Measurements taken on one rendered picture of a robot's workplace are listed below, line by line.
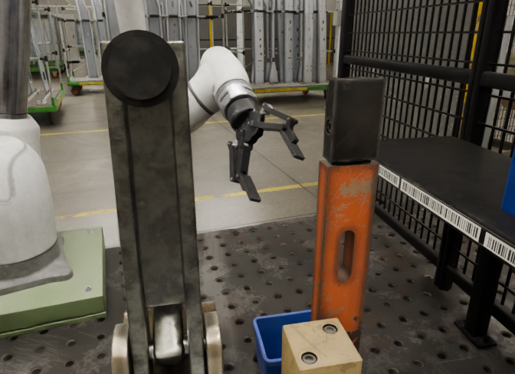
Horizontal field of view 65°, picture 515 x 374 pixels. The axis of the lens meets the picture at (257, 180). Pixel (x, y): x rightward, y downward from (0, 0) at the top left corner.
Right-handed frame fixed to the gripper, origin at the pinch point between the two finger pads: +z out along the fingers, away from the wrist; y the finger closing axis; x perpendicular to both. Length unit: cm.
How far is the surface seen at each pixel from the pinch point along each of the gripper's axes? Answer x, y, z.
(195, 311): -46, 19, 38
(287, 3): 437, -65, -598
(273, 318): -7.8, -7.5, 26.5
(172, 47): -51, 28, 29
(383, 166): -2.5, 19.7, 15.5
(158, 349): -47, 17, 38
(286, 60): 475, -140, -539
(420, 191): -6.8, 22.8, 24.0
